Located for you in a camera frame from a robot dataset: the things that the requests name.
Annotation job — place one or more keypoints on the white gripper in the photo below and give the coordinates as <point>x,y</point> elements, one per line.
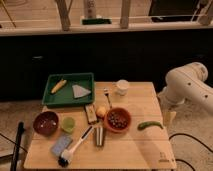
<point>167,111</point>

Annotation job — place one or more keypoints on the green pepper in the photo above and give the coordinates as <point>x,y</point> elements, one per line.
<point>147,124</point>

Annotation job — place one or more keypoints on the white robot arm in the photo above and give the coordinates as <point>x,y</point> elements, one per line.
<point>185,82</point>

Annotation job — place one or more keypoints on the green plastic tray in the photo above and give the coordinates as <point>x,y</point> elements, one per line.
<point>64,97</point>

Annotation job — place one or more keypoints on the orange bowl with berries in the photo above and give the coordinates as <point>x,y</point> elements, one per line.
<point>117,120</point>

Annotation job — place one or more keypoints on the white cup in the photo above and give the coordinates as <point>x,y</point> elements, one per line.
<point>122,87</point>

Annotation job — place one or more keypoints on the metal fork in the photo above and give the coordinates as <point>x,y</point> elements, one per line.
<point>106,93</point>

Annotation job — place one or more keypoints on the yellow lemon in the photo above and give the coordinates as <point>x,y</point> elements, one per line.
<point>101,111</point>

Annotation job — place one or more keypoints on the metal cup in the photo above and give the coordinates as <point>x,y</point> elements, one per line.
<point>99,136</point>

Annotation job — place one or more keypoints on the brown rectangular block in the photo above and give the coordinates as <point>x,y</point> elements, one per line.
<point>91,115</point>

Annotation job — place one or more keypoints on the green small cup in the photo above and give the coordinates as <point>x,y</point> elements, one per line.
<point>68,124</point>

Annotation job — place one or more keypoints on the yellow corn cob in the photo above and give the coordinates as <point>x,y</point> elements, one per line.
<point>59,85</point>

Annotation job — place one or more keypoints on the blue sponge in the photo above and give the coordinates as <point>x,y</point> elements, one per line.
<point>62,142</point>

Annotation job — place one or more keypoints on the white dish brush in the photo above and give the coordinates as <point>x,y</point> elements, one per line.
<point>66,156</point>

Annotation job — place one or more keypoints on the dark red bowl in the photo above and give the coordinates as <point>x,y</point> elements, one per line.
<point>46,123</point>

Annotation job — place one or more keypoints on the black pole stand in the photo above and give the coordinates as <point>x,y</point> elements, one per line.
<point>15,156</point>

